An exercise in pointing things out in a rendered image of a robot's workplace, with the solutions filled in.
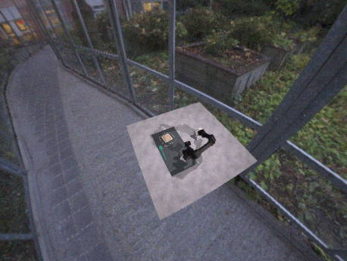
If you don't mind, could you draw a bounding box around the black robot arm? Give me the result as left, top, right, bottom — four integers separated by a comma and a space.
183, 129, 216, 161

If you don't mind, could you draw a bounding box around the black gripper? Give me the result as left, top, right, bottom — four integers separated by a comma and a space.
185, 141, 192, 151

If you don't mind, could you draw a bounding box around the beige square tile with dark centre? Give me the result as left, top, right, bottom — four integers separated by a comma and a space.
161, 134, 173, 143

